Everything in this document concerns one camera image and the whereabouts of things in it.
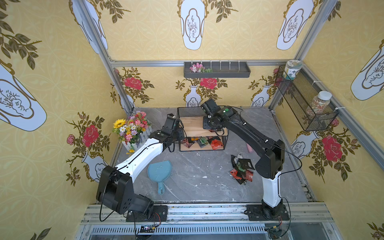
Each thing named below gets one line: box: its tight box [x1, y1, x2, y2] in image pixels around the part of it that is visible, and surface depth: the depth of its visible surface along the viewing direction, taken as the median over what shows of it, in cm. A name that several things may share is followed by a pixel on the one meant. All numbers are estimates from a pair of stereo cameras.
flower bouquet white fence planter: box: [113, 111, 152, 154], surface depth 90 cm
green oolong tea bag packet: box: [236, 162, 246, 173], surface depth 89 cm
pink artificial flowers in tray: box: [189, 62, 213, 73], surface depth 89 cm
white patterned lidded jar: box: [283, 59, 303, 80], surface depth 87 cm
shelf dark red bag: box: [180, 138, 193, 149], surface depth 100 cm
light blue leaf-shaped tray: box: [147, 160, 172, 195], surface depth 90 cm
